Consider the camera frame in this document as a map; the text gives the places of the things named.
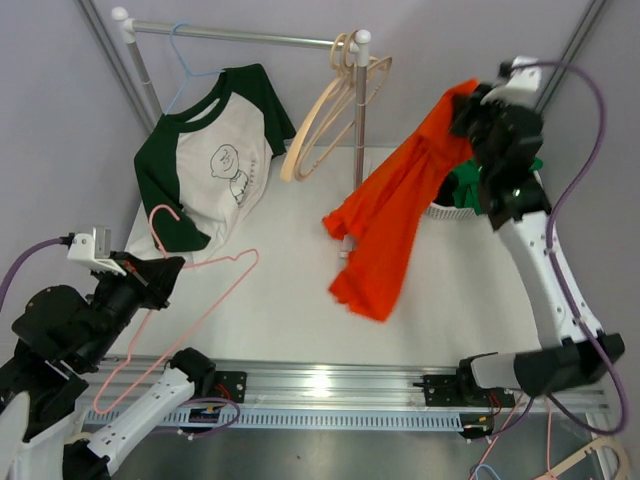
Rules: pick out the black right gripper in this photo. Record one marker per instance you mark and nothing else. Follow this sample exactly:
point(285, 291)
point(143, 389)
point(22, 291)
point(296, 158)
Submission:
point(471, 107)

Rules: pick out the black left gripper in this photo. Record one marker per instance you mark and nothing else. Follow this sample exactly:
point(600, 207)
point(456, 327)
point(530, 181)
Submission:
point(152, 277)

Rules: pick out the orange t shirt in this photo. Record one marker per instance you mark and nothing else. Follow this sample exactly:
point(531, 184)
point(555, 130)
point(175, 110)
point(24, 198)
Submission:
point(382, 215)

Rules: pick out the beige plastic hanger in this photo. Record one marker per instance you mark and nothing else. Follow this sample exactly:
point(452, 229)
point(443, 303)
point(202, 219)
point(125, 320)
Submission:
point(320, 125)
point(345, 105)

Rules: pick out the dark green t shirt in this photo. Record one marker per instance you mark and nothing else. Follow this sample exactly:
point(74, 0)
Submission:
point(201, 171)

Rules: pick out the blue wire hanger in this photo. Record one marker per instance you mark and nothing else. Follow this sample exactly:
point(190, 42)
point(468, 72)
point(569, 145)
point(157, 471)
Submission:
point(188, 73)

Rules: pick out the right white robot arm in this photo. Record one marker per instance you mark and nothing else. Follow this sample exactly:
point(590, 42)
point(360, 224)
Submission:
point(574, 349)

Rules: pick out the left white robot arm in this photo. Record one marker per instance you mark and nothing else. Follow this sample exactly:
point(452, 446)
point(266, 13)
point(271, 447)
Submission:
point(53, 390)

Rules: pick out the blue hanger on floor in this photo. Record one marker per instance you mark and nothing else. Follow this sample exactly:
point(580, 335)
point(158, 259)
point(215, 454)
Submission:
point(482, 472)

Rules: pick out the beige hanger on floor right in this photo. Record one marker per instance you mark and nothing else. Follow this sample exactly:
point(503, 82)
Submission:
point(605, 445)

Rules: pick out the white plastic basket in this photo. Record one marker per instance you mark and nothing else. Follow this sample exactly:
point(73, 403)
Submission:
point(450, 212)

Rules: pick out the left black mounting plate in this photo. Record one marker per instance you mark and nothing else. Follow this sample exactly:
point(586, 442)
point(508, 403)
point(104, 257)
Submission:
point(229, 385)

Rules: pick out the black mounting plate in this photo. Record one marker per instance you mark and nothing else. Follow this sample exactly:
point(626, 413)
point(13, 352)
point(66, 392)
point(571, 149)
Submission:
point(450, 390)
point(229, 385)

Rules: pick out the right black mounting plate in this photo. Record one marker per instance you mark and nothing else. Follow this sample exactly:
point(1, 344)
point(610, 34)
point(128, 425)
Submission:
point(450, 390)

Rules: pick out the silver clothes rack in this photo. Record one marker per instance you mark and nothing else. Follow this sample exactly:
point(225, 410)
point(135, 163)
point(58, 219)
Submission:
point(349, 57)

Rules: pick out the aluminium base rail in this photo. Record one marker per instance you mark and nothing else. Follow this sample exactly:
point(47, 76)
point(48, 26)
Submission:
point(316, 386)

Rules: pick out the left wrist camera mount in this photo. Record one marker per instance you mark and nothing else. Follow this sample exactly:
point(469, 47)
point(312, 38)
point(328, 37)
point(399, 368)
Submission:
point(90, 248)

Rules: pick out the white slotted cable duct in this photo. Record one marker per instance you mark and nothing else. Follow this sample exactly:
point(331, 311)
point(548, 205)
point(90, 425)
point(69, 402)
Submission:
point(194, 417)

